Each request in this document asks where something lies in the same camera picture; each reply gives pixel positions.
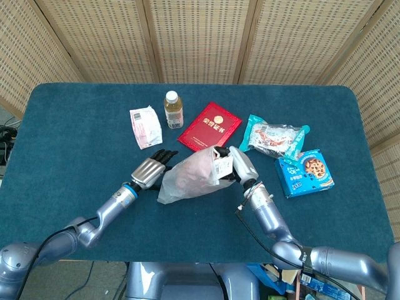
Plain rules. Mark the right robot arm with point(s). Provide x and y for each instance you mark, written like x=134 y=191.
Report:
x=268 y=212

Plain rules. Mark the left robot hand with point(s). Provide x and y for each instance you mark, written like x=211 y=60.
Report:
x=148 y=172

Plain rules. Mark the blue box on floor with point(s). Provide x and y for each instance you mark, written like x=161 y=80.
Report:
x=325 y=289

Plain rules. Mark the red certificate folder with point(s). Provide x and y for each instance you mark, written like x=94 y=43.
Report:
x=206 y=126

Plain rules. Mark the clear bottle yellow drink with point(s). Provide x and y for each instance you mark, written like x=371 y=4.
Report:
x=173 y=111

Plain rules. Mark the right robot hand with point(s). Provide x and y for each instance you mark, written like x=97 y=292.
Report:
x=245 y=168

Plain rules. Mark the grey robot torso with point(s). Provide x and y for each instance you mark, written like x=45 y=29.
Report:
x=187 y=281

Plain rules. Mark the blue cookie box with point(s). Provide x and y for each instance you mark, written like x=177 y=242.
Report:
x=306 y=175

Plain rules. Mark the teal snack packet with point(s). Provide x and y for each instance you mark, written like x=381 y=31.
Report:
x=272 y=134

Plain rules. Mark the small white pink packet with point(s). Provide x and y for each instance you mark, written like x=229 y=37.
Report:
x=147 y=128

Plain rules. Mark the white translucent plastic bag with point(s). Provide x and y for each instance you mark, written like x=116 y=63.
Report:
x=187 y=178

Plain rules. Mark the cardboard piece on floor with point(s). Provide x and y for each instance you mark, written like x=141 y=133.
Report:
x=289 y=276

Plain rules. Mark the blue table cloth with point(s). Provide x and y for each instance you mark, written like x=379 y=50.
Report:
x=78 y=140

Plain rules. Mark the woven folding screen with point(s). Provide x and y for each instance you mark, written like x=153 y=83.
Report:
x=200 y=37

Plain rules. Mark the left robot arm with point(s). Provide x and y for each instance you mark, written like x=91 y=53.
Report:
x=106 y=212

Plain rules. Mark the white labelled packet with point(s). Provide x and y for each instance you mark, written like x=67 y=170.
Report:
x=223 y=167

